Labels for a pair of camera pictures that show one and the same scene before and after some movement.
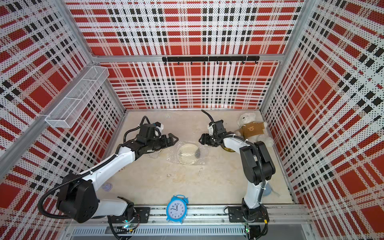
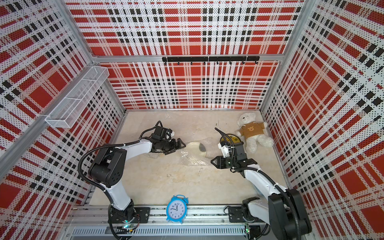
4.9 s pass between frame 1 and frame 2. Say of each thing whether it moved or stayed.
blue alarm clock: stayed
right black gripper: moved
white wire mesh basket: stayed
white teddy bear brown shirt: stayed
